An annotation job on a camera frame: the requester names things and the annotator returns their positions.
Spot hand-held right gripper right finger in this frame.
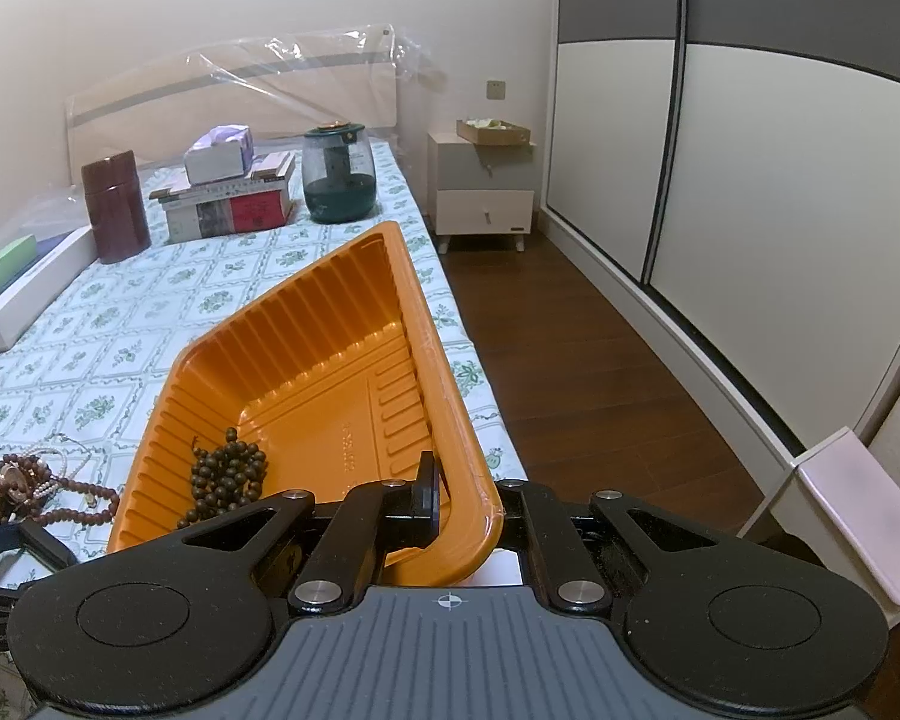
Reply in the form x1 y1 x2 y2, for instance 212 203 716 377
495 480 721 614

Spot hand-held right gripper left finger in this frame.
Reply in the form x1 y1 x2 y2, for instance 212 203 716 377
182 454 451 614

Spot white pearl bracelet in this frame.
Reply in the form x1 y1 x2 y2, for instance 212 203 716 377
34 450 72 500

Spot brown bead necklace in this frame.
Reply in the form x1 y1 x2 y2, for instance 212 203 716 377
0 454 119 530

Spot orange plastic tray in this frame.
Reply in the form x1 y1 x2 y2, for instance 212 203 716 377
106 221 506 587

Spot dark wooden bead bracelet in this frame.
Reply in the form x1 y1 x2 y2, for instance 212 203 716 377
174 427 271 530

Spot long white box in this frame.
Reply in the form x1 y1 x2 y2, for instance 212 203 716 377
0 225 97 359

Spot green box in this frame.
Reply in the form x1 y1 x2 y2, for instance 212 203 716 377
0 234 38 308

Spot white grey nightstand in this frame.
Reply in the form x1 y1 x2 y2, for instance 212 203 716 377
427 130 537 254

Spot white stool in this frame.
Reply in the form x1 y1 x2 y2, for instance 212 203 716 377
735 426 900 623

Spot green glass humidifier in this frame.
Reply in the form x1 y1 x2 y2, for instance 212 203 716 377
302 122 377 224

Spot red white book box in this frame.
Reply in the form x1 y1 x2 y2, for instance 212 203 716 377
157 186 295 245

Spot maroon cylinder canister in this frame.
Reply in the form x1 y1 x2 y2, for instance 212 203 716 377
81 150 152 265

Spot beige book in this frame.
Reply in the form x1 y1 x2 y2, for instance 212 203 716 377
249 152 299 182

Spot wooden tray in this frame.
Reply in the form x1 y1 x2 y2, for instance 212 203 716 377
456 118 532 146

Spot white grey sliding wardrobe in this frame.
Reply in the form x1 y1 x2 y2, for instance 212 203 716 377
536 0 900 466

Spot thin white book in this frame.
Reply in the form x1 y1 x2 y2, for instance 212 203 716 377
148 174 286 203

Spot white purple tissue box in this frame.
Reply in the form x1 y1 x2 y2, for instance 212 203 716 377
184 124 256 182

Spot beige bed headboard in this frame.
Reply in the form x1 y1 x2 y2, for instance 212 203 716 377
64 56 400 188

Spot clear plastic wrap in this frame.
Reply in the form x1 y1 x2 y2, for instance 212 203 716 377
64 21 451 188

